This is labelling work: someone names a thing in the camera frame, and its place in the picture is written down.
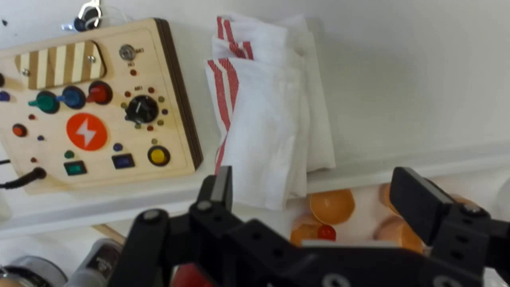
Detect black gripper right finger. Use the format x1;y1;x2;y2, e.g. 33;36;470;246
388;166;510;287

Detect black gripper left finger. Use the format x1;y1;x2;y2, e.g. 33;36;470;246
106;165;301;287

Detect white towel with red stripes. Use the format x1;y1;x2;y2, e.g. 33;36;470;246
204;12;337;213

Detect white plastic tray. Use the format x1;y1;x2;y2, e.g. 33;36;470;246
0;0;510;243

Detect red plate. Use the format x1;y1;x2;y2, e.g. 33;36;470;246
170;262;215;287

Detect orange eggshell half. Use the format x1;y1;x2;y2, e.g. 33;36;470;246
288;219;323;248
376;182;398;216
371;216;427;257
306;187;357;227

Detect grey metal can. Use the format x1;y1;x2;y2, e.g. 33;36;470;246
65;237;127;287
0;256;68;287

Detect small red ball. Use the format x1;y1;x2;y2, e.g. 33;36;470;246
315;224;337;243

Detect black headed key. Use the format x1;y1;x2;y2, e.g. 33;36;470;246
59;0;103;34

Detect black board power cable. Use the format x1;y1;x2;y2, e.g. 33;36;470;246
0;158;49;192

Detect wooden switch board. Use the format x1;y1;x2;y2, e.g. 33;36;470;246
0;17;205;195

